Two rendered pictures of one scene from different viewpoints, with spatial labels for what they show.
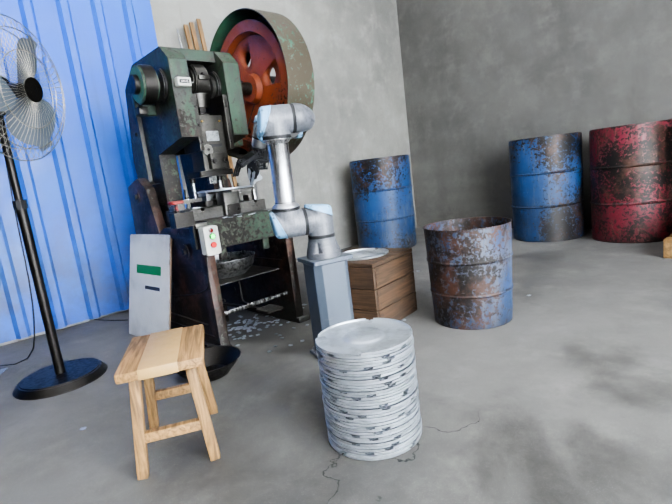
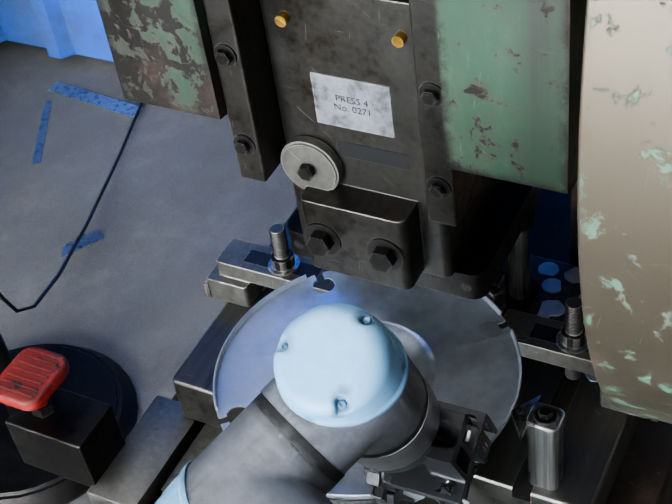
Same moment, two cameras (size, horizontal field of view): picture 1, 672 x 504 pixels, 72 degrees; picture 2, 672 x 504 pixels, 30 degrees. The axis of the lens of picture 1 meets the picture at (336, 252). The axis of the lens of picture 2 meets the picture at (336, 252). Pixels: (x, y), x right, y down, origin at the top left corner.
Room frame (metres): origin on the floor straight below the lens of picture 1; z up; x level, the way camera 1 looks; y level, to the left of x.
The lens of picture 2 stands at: (2.24, -0.22, 1.67)
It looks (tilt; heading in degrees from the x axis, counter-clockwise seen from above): 43 degrees down; 75
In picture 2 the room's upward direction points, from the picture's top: 9 degrees counter-clockwise
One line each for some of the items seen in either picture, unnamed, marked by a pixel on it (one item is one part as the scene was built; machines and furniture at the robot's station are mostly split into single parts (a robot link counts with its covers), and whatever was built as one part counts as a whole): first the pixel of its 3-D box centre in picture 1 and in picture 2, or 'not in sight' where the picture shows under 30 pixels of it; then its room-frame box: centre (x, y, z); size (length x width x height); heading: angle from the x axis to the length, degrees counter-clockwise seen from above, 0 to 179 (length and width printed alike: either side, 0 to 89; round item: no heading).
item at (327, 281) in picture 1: (330, 305); not in sight; (1.97, 0.05, 0.23); 0.19 x 0.19 x 0.45; 27
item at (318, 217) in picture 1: (317, 218); not in sight; (1.97, 0.06, 0.62); 0.13 x 0.12 x 0.14; 105
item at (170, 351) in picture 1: (173, 394); not in sight; (1.39, 0.58, 0.16); 0.34 x 0.24 x 0.34; 15
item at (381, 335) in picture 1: (363, 335); not in sight; (1.31, -0.05, 0.32); 0.29 x 0.29 x 0.01
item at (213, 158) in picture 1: (209, 142); (378, 100); (2.52, 0.60, 1.04); 0.17 x 0.15 x 0.30; 42
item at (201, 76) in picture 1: (198, 98); not in sight; (2.55, 0.62, 1.27); 0.21 x 0.12 x 0.34; 42
